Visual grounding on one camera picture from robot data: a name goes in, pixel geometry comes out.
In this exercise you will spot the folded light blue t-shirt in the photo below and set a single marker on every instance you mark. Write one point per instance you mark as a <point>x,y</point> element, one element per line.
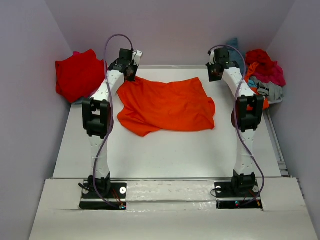
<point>80,100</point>

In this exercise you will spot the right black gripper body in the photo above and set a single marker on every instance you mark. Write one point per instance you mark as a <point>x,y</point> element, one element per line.
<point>213,76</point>

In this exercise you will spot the red crumpled t-shirt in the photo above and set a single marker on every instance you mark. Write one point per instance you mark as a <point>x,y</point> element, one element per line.
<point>262,59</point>

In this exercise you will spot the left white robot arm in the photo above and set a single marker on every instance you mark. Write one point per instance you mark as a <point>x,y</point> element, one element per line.
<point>97,120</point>

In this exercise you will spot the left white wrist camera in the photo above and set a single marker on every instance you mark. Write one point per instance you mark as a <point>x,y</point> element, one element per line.
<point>136,57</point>

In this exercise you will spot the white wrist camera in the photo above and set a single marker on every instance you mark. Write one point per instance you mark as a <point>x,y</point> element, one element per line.
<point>211,54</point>
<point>136,57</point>

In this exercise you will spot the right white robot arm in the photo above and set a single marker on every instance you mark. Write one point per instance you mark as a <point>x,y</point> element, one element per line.
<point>246,116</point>

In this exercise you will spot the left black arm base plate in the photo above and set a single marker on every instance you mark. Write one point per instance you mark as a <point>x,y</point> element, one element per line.
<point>114,200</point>

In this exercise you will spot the grey crumpled t-shirt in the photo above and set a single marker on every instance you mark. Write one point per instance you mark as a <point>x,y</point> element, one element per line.
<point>270,91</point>

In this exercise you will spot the teal blue crumpled t-shirt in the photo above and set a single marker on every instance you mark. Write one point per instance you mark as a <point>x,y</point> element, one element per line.
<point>235,53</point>

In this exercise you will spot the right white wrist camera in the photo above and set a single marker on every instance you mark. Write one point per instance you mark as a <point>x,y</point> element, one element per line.
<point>211,54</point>

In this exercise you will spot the folded red t-shirt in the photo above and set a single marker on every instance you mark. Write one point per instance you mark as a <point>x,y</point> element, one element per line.
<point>79,75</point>

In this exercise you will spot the orange t-shirt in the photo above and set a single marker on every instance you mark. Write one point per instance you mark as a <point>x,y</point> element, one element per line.
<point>249,73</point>
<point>179,106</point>

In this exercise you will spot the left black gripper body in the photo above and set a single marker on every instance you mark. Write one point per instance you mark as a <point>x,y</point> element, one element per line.
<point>133,69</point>

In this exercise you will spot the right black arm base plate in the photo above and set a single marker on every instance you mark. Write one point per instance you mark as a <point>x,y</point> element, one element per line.
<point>227,199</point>

